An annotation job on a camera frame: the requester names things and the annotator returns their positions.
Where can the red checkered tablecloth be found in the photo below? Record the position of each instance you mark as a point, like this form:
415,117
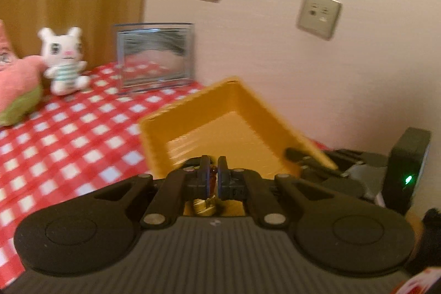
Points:
71,146

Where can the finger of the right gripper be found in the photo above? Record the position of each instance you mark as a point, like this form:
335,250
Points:
303,159
345,158

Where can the white bunny plush toy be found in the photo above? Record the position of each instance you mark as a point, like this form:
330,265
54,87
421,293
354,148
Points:
62,55

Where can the person hand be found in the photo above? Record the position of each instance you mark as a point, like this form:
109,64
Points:
426,252

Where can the pink starfish plush toy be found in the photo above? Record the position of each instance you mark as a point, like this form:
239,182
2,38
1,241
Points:
21,85

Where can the wall network socket plate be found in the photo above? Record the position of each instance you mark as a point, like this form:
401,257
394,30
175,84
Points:
319,17

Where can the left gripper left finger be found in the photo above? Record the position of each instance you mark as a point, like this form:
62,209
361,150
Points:
190,181

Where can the yellow plastic tray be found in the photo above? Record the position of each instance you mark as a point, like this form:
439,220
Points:
225,119

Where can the glass sand art frame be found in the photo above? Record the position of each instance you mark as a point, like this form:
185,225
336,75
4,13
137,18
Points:
153,55

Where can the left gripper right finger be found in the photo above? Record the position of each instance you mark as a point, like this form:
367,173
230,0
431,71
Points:
250,188

